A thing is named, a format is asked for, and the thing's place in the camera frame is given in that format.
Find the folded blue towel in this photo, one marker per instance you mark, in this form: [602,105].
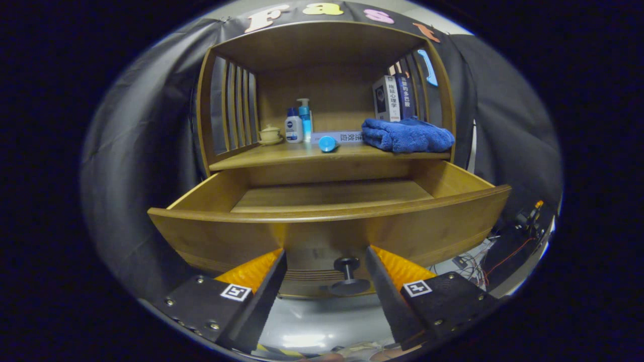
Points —
[407,136]

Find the white upright book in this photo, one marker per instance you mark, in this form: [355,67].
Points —
[386,98]

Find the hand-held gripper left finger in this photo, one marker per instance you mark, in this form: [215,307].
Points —
[261,301]

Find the white bottle blue cap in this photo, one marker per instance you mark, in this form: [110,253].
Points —
[294,129]

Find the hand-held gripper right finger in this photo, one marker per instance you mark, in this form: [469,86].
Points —
[390,301]

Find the orange and black clamp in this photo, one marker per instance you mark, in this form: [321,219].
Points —
[528,218]

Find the black backdrop cloth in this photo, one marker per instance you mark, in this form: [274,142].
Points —
[131,151]

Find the black drawer knob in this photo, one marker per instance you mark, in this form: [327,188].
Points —
[347,274]

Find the dark blue upright book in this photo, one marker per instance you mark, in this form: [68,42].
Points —
[405,95]

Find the wooden drawer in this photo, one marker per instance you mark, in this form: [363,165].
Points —
[226,241]

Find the wooden cabinet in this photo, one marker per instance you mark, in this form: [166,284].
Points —
[317,45]

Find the pale flat book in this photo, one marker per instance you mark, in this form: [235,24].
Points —
[349,137]

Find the cream lidded teacup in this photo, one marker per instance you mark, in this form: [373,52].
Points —
[270,134]

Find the wooden countertop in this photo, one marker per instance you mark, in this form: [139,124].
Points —
[282,153]

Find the blue pump bottle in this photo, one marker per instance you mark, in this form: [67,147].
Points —
[305,118]

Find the light blue cream tube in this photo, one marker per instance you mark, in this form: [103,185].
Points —
[328,144]

